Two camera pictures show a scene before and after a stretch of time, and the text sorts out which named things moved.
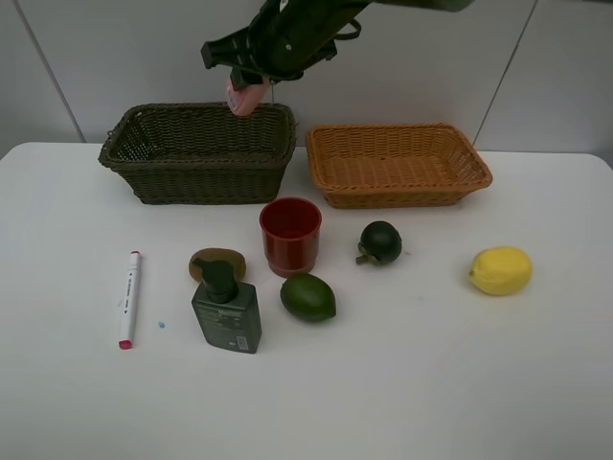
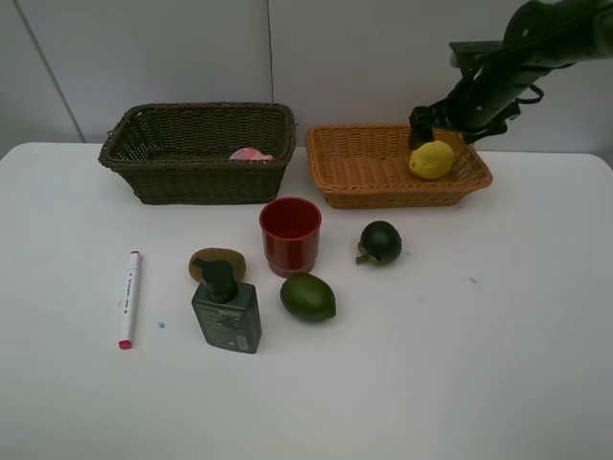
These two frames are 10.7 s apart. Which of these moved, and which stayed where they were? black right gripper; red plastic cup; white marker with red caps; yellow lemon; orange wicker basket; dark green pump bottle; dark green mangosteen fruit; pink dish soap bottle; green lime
Moved: yellow lemon; pink dish soap bottle; black right gripper
Stayed: green lime; dark green mangosteen fruit; dark green pump bottle; orange wicker basket; white marker with red caps; red plastic cup
